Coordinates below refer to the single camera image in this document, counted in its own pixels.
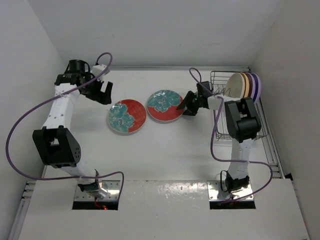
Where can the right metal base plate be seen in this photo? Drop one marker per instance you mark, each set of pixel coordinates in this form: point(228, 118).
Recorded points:
point(216, 192)

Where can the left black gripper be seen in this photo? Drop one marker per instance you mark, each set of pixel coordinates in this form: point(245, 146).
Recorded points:
point(105, 97)

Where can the cream plate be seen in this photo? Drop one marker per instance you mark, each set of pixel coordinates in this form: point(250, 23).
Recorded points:
point(235, 86)

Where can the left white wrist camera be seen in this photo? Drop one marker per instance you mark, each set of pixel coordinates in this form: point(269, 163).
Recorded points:
point(100, 69)

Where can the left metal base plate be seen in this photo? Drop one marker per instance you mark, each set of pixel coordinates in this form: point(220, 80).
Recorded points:
point(111, 191)

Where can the floral red plate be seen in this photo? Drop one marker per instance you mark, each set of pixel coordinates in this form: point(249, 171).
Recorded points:
point(127, 116)
point(163, 105)

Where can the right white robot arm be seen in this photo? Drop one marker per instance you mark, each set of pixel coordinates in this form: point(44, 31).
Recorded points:
point(243, 124)

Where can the yellow plate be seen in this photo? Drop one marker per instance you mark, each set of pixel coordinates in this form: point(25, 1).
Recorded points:
point(247, 85)

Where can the metal base plate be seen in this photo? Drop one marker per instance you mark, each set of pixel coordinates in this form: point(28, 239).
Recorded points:
point(111, 191)
point(216, 192)

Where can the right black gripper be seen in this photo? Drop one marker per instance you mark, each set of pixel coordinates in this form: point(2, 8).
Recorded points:
point(187, 101)

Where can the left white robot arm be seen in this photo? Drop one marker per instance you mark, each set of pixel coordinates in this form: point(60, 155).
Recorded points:
point(56, 145)

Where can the purple plate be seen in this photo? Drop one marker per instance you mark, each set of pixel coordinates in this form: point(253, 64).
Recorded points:
point(258, 87)
point(254, 86)

